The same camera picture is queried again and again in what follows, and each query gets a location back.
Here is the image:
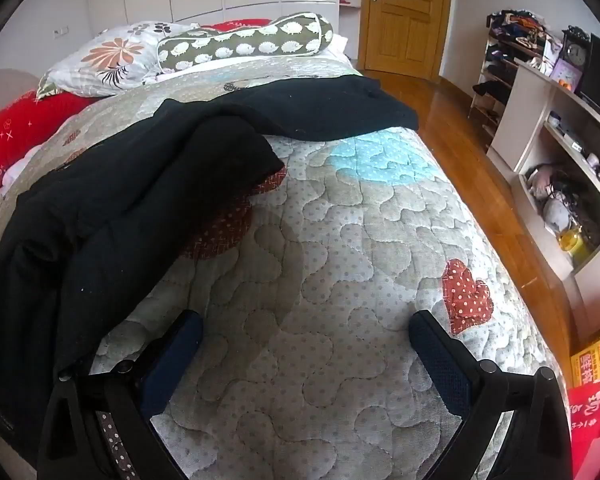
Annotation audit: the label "black pants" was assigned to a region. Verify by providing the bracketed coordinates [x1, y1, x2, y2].
[0, 74, 421, 441]

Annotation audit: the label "red and yellow box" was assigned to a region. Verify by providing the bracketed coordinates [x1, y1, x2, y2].
[568, 336, 600, 479]

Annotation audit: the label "heart patterned quilt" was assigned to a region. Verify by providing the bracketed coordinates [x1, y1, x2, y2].
[0, 58, 565, 479]

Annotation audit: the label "white tv cabinet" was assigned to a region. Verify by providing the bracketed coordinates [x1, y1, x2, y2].
[488, 63, 600, 340]

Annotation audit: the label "red pillow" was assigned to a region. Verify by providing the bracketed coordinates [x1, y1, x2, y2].
[0, 90, 98, 187]

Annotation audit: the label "curved grey headboard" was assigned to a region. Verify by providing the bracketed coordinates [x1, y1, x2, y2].
[0, 68, 38, 110]

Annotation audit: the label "floral white pillow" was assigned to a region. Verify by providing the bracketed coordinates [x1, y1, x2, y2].
[36, 21, 196, 100]

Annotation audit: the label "purple desk clock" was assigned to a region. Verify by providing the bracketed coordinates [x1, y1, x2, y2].
[549, 25, 592, 94]

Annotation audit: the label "shoe rack with clutter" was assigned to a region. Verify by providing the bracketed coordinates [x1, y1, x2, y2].
[469, 9, 561, 168]

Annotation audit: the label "green hedgehog bolster pillow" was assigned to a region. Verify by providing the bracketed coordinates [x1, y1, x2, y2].
[157, 12, 335, 73]

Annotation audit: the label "wooden door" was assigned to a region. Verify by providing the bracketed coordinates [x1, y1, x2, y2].
[358, 0, 452, 82]

